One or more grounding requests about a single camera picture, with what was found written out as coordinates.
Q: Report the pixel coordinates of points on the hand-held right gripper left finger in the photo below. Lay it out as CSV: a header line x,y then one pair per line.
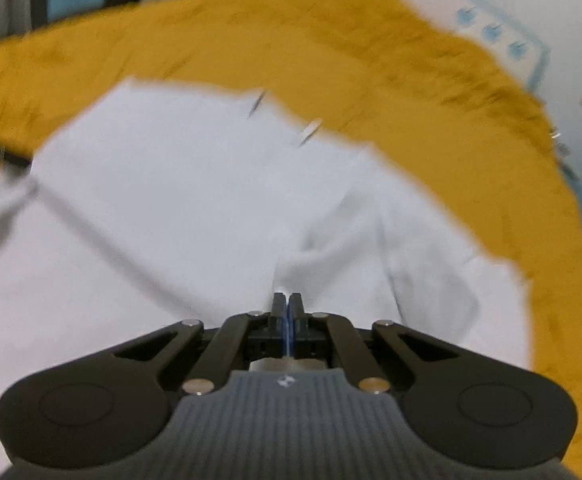
x,y
281,320

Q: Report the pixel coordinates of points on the white sweatshirt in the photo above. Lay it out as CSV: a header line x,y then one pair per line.
x,y
171,220

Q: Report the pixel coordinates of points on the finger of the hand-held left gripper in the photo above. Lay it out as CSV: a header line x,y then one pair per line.
x,y
1,156

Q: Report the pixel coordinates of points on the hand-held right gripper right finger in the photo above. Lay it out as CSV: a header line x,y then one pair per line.
x,y
295,320

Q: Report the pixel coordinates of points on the yellow bedsheet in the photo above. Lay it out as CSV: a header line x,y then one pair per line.
x,y
351,60

